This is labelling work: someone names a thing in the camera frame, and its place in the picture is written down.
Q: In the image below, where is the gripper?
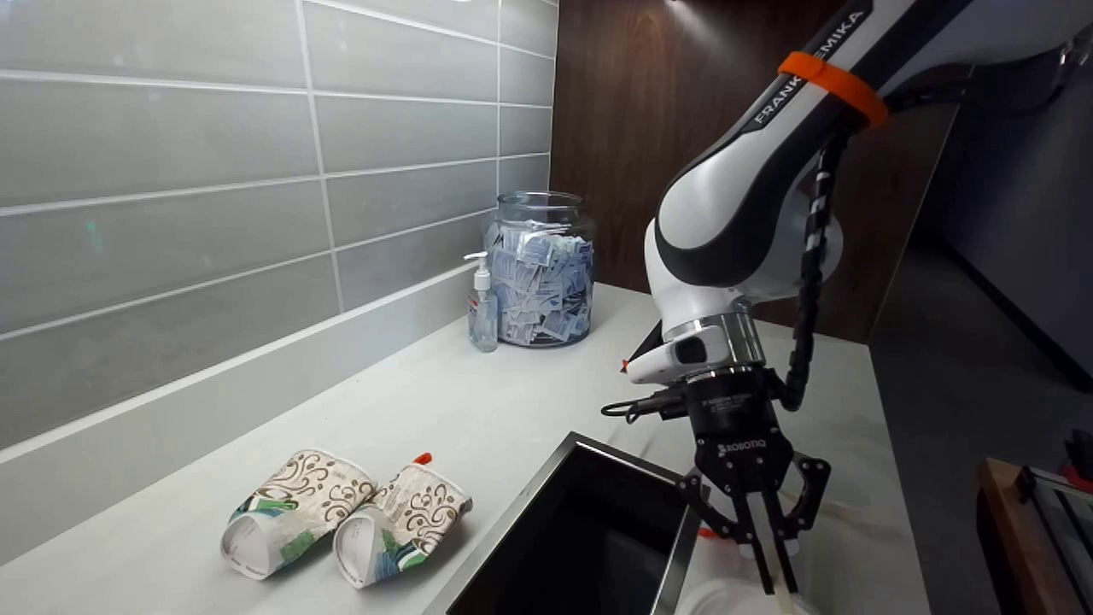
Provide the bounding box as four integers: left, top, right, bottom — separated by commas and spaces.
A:
679, 368, 832, 596

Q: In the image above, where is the wooden table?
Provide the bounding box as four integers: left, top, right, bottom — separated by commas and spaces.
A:
977, 456, 1093, 615

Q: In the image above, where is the heap of white sachets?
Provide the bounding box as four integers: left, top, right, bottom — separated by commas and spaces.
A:
487, 220, 594, 344

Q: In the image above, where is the clear pump bottle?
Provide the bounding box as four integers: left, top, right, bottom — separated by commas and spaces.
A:
464, 251, 500, 354

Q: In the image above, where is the patterned paper cup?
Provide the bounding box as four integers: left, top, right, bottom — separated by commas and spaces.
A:
220, 449, 378, 582
332, 464, 473, 590

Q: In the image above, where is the glass jar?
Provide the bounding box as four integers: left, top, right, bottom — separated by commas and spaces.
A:
483, 190, 597, 349

